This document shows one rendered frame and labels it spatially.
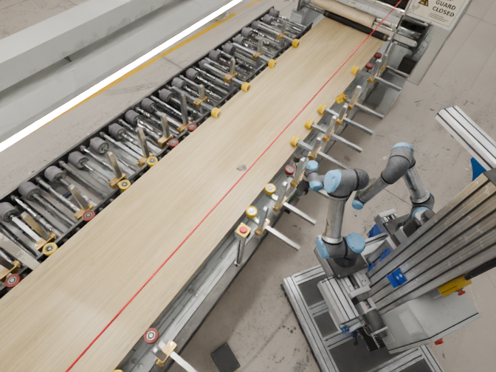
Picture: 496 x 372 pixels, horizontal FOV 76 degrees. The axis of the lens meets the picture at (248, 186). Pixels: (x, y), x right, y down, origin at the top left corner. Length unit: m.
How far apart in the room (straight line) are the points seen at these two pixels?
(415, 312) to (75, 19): 1.85
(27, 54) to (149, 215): 1.63
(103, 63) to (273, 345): 2.50
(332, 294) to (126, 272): 1.27
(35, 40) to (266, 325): 2.59
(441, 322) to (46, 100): 1.91
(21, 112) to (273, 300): 2.54
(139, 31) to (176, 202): 1.53
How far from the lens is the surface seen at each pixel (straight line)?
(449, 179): 4.46
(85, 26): 0.88
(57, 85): 0.88
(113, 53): 0.94
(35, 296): 2.30
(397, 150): 2.02
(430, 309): 2.00
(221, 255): 2.43
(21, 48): 0.84
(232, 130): 2.75
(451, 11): 4.02
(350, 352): 2.86
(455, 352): 3.51
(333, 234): 1.82
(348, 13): 4.32
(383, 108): 4.68
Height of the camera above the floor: 2.87
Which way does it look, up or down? 55 degrees down
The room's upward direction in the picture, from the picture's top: 8 degrees clockwise
